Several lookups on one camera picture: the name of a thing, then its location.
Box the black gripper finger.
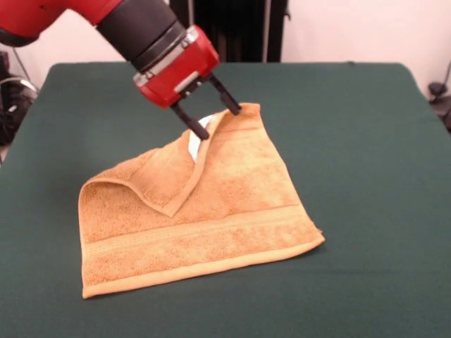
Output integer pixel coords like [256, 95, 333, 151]
[171, 103, 211, 141]
[208, 73, 243, 116]

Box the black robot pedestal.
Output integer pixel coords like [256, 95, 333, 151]
[168, 0, 290, 64]

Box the dark green table cloth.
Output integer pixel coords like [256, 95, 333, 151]
[0, 61, 451, 338]

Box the tan terry towel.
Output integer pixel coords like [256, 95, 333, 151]
[78, 101, 326, 300]

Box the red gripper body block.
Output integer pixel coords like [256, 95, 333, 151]
[132, 24, 221, 109]

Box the dark grey stand base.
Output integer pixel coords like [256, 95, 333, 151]
[0, 45, 39, 146]
[428, 81, 451, 133]

